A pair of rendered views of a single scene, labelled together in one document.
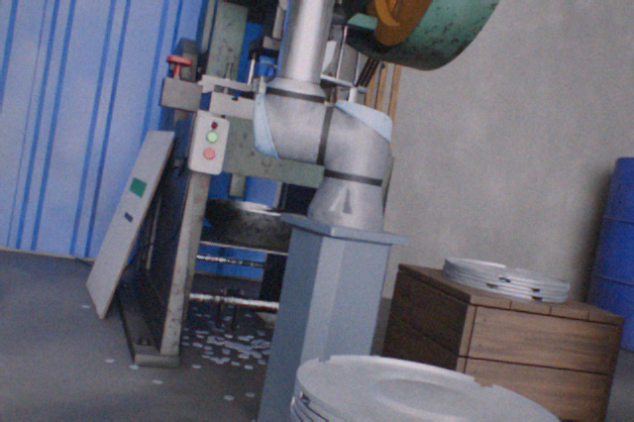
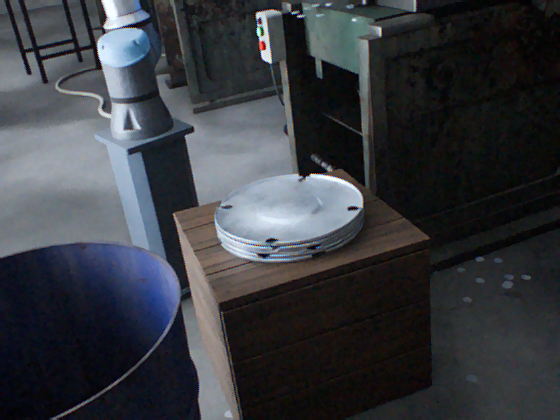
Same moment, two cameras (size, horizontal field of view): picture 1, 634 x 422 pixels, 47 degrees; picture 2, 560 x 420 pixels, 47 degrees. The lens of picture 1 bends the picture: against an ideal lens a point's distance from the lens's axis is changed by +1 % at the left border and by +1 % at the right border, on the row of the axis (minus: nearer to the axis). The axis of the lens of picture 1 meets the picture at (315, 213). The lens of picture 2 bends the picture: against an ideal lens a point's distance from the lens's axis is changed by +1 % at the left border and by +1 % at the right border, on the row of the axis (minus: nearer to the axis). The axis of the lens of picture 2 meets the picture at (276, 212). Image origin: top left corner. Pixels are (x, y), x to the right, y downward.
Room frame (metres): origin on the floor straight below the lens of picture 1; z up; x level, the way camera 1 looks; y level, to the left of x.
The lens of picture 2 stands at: (1.70, -1.58, 0.95)
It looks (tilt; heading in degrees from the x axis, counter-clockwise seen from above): 27 degrees down; 89
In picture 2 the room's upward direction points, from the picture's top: 8 degrees counter-clockwise
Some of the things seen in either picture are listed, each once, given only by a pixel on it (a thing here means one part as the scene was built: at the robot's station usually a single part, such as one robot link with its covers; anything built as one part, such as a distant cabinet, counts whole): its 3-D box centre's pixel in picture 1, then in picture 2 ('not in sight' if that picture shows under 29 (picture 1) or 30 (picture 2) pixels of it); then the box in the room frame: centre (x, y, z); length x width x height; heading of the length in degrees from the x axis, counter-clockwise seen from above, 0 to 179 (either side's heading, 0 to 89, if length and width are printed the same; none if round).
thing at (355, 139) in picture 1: (356, 139); (128, 61); (1.42, -0.05, 0.62); 0.13 x 0.12 x 0.14; 89
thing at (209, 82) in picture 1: (224, 79); not in sight; (2.10, 0.32, 0.76); 0.17 x 0.06 x 0.10; 109
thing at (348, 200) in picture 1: (349, 199); (138, 110); (1.42, -0.06, 0.50); 0.15 x 0.15 x 0.10
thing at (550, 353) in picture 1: (488, 359); (299, 296); (1.74, -0.47, 0.18); 0.40 x 0.38 x 0.35; 16
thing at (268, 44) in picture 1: (285, 55); not in sight; (2.16, 0.17, 0.86); 0.20 x 0.16 x 0.05; 109
